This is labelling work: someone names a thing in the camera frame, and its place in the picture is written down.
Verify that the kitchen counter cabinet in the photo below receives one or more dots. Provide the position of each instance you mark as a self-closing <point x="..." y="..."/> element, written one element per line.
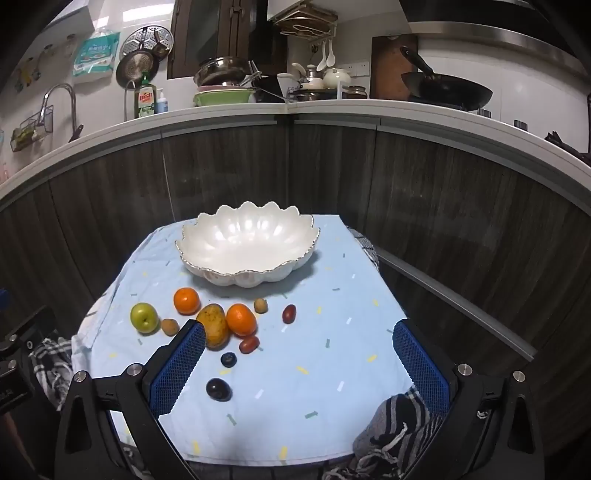
<point x="415" y="184"/>

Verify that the chrome kitchen faucet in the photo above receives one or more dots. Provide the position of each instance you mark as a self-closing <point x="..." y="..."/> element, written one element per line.
<point x="74" y="110"/>

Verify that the blue pump bottle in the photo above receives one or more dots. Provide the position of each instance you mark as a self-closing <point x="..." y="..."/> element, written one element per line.
<point x="161" y="105"/>

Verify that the dark purple plum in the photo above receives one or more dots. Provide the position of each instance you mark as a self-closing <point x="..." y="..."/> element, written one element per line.
<point x="218" y="389"/>

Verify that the dark wood window frame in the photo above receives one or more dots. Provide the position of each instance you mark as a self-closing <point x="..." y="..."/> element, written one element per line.
<point x="182" y="46"/>

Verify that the brown cutting board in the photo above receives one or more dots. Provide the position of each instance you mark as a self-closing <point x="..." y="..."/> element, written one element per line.
<point x="388" y="69"/>

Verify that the light blue patterned tablecloth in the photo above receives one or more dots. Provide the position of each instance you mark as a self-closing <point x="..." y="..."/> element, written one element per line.
<point x="300" y="369"/>

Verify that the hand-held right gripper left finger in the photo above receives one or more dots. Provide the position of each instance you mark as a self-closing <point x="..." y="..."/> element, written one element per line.
<point x="178" y="369"/>

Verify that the orange tangerine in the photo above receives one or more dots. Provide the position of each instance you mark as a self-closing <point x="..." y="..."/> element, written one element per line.
<point x="186" y="301"/>
<point x="241" y="319"/>

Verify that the green basin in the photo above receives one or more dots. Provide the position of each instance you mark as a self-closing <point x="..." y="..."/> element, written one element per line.
<point x="221" y="98"/>

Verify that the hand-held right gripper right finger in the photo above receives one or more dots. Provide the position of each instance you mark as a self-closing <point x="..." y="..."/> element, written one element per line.
<point x="422" y="369"/>

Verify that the green dish soap bottle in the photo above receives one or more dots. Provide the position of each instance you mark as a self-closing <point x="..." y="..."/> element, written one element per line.
<point x="145" y="99"/>

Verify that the brown longan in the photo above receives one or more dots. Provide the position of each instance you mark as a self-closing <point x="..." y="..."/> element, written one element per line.
<point x="169" y="326"/>
<point x="261" y="305"/>

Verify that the white ceramic spoon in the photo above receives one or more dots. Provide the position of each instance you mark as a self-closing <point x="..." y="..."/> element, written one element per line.
<point x="321" y="60"/>
<point x="330" y="55"/>

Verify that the hanging plastic bag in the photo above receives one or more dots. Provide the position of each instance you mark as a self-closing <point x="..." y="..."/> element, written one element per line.
<point x="94" y="55"/>

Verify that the hanging frying pan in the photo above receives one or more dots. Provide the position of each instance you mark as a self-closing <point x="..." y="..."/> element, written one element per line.
<point x="136" y="68"/>

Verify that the yellow mango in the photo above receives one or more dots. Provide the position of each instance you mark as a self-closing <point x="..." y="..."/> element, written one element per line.
<point x="213" y="325"/>

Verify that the wall-mounted storage rack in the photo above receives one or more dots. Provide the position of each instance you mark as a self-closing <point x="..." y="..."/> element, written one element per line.
<point x="300" y="21"/>

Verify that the round metal steamer rack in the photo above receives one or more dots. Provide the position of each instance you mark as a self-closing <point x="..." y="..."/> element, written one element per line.
<point x="138" y="41"/>

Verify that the blueberry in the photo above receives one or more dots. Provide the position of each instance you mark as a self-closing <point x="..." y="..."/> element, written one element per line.
<point x="228" y="359"/>

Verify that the red jujube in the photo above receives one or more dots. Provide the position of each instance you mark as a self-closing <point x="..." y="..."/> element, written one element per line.
<point x="249" y="344"/>
<point x="289" y="314"/>

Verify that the white patterned mug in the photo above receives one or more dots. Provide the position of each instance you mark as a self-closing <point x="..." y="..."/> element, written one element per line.
<point x="286" y="85"/>

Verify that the black wok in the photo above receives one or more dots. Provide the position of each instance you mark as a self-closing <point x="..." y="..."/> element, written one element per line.
<point x="448" y="92"/>

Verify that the wall sticker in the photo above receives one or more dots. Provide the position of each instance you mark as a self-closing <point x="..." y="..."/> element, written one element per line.
<point x="25" y="74"/>

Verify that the stainless steel pot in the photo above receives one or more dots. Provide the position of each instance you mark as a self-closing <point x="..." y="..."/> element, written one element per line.
<point x="219" y="71"/>

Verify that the grey metal bar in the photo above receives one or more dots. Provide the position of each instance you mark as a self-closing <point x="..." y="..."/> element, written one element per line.
<point x="461" y="309"/>

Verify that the green apple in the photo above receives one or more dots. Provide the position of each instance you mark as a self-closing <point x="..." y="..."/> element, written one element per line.
<point x="144" y="317"/>

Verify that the white teapot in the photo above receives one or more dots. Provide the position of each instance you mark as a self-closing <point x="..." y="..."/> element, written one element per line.
<point x="336" y="78"/>

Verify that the white scalloped ceramic bowl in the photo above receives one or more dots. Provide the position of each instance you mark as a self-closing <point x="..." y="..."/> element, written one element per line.
<point x="244" y="244"/>

